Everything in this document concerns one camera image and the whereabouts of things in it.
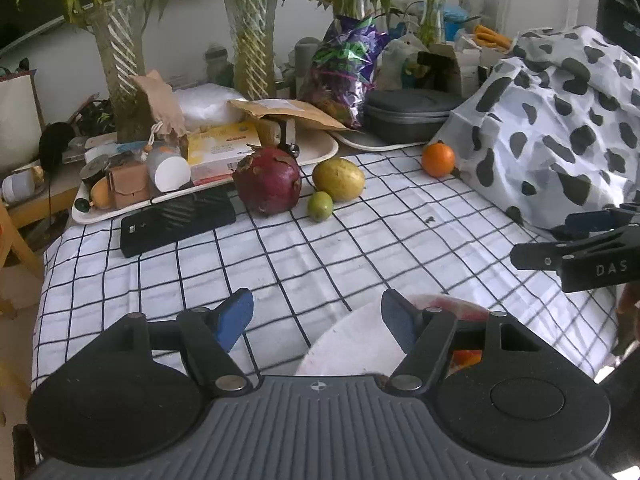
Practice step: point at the white capped jar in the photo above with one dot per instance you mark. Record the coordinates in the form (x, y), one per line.
(170, 172)

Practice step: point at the yellow mango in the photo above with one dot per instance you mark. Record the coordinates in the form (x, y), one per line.
(340, 179)

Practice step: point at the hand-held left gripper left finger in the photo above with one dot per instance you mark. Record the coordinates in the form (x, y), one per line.
(235, 317)

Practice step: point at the yellow box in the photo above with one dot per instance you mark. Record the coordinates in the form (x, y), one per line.
(222, 147)

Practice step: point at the grey zip case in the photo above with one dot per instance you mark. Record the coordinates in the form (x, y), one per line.
(410, 117)

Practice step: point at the glass bottle with bamboo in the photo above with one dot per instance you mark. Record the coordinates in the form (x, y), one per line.
(431, 20)

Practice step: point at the white checkered bed sheet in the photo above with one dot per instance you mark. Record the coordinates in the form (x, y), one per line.
(350, 260)

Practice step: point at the white floral plate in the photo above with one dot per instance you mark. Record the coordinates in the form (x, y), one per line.
(350, 345)

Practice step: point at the cow print blanket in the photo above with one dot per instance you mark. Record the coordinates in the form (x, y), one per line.
(550, 135)

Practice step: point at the brown paper envelope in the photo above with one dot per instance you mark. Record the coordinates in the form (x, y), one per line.
(295, 112)

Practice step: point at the white cylinder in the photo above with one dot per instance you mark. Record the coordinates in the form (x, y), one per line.
(17, 187)

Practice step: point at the dark red dragon fruit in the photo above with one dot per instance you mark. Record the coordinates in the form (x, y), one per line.
(267, 182)

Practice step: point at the orange object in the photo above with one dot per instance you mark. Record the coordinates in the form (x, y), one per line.
(492, 37)

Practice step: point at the black ribbed box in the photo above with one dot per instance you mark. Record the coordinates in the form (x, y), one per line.
(175, 225)

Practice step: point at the blue plastic bag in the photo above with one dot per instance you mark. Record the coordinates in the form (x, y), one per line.
(454, 22)

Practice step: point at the wooden chair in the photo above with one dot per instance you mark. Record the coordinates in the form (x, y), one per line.
(20, 255)

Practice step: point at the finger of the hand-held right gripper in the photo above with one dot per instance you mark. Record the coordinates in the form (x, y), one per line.
(540, 256)
(585, 222)

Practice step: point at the small brown paper bag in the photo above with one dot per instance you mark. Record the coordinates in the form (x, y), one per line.
(160, 105)

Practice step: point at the black and brown carton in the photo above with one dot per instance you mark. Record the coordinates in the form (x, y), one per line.
(442, 72)

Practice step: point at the purple foil bag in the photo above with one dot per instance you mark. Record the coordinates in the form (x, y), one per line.
(345, 70)

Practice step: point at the spiral glass vase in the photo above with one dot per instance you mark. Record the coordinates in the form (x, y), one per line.
(120, 75)
(252, 45)

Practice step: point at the small green fruit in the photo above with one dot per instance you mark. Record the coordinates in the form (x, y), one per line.
(320, 206)

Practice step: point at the white plastic bag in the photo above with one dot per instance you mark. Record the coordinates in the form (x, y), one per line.
(210, 105)

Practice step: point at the yellow-brown fruit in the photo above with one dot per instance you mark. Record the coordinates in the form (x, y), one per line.
(100, 195)

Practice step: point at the black round object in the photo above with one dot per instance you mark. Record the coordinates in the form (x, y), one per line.
(56, 145)

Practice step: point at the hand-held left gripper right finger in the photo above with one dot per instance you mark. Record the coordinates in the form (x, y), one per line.
(397, 317)

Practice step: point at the large orange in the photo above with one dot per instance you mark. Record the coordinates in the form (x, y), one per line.
(438, 160)

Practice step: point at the brown leather pouch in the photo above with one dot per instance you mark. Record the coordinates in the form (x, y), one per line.
(129, 187)

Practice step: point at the white tray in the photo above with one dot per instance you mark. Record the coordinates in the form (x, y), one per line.
(365, 144)
(320, 147)

